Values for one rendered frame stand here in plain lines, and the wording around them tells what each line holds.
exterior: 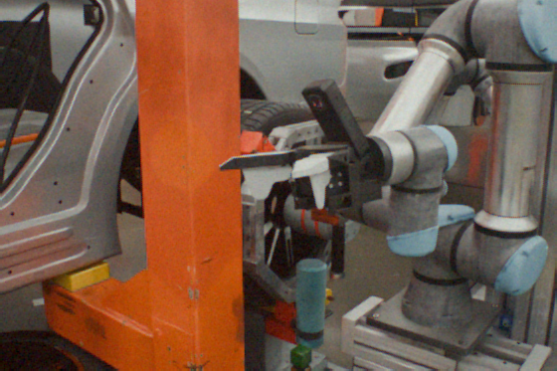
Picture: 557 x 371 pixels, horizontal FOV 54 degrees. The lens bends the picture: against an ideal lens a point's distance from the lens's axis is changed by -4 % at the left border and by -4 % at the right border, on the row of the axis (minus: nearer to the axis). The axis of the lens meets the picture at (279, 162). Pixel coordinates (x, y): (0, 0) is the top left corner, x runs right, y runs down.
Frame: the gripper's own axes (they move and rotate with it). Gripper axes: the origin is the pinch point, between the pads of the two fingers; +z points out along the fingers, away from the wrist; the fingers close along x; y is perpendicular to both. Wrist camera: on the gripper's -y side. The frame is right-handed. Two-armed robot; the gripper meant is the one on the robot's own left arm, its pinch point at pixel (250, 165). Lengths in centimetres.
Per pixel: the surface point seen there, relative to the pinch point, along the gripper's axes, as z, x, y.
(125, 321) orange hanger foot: -11, 81, 45
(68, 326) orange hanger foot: -3, 108, 53
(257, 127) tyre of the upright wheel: -57, 81, 0
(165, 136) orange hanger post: -16, 55, -2
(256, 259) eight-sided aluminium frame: -48, 75, 36
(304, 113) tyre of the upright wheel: -80, 87, -2
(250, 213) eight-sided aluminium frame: -48, 74, 23
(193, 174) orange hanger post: -18, 49, 6
